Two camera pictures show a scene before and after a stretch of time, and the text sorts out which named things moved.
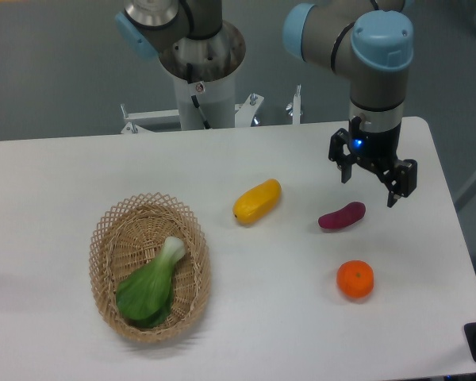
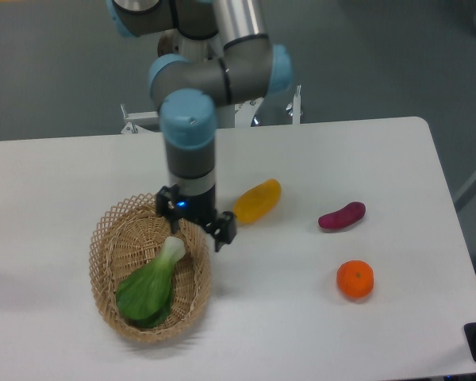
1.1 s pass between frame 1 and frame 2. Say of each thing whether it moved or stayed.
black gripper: moved
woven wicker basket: stayed
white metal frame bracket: stayed
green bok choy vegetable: stayed
